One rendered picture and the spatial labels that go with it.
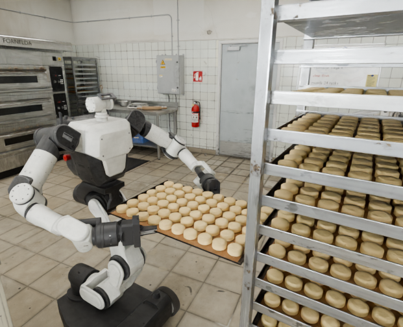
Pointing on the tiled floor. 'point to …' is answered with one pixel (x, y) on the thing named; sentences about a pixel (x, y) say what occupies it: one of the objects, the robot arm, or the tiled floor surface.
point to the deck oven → (19, 98)
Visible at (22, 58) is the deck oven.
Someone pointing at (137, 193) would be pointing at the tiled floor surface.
